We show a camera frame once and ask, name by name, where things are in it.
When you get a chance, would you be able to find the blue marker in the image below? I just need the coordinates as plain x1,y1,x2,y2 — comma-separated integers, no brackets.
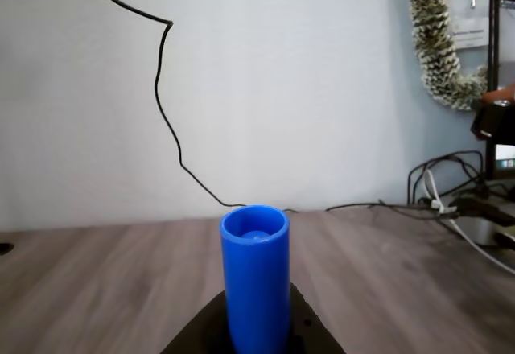
219,204,291,354

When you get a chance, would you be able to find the thin black hanging cable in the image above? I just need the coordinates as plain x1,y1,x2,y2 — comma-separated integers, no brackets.
63,0,299,214

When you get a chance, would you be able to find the person's right hand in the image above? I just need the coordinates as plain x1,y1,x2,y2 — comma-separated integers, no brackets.
480,83,515,106

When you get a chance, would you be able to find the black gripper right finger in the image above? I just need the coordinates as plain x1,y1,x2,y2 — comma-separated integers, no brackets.
286,281,345,354

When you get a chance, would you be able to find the bundle of cables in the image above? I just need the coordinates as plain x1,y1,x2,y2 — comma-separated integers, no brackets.
422,168,515,278

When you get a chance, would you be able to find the white flower garland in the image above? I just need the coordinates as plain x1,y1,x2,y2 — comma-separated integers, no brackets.
404,0,490,113

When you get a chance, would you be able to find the looped black cable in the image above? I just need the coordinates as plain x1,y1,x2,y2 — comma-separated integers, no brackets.
407,150,488,210

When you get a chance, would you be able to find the black cable on table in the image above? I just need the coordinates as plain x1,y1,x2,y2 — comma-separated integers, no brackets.
324,199,427,213

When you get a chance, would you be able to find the black computer monitor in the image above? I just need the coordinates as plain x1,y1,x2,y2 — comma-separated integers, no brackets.
484,0,515,182

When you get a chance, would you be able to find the black power plug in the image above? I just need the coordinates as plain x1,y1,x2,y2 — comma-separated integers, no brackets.
448,194,515,228

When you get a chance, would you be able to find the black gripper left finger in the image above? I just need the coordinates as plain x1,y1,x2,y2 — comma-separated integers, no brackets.
159,289,233,354

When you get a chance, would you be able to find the white badge on lanyard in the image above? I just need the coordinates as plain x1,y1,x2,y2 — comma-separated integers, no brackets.
450,0,487,49

